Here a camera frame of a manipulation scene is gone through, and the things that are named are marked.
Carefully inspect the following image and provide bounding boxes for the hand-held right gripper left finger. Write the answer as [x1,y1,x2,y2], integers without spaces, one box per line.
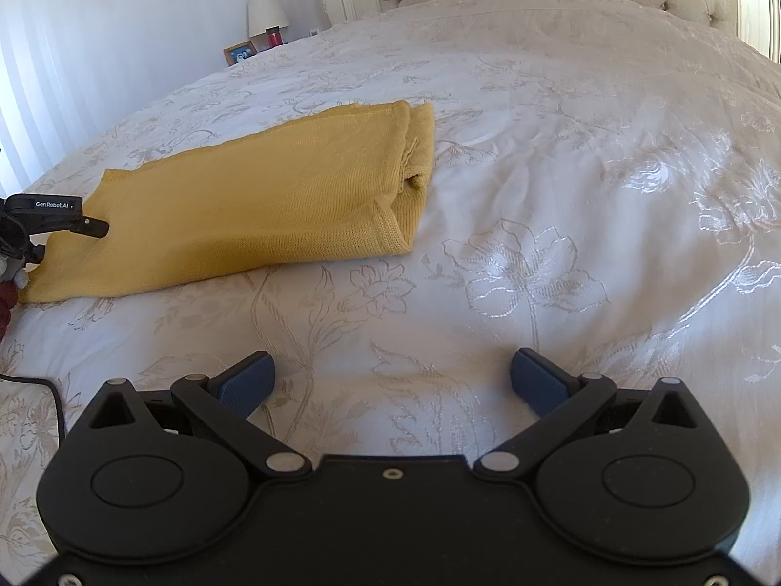
[88,350,309,477]

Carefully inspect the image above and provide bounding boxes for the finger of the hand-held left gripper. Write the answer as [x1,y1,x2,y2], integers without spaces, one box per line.
[66,215,111,239]

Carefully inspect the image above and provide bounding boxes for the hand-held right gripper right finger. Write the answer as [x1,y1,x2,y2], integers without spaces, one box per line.
[473,347,697,477]

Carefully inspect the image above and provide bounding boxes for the yellow knit sweater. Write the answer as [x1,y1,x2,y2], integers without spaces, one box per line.
[18,101,437,305]

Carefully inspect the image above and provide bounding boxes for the white curtain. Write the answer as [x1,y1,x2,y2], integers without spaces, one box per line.
[0,18,83,196]

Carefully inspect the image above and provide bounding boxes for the dark red cloth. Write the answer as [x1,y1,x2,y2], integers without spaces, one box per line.
[0,256,31,343]

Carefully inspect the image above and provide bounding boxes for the white floral bedspread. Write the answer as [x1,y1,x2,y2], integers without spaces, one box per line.
[0,0,781,538]

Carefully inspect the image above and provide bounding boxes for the white table lamp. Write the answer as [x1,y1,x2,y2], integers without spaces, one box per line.
[247,0,290,50]

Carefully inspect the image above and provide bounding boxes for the black cable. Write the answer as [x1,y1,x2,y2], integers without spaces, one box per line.
[0,372,66,448]

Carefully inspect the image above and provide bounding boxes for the wooden photo frame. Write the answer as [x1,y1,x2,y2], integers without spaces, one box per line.
[223,40,258,67]

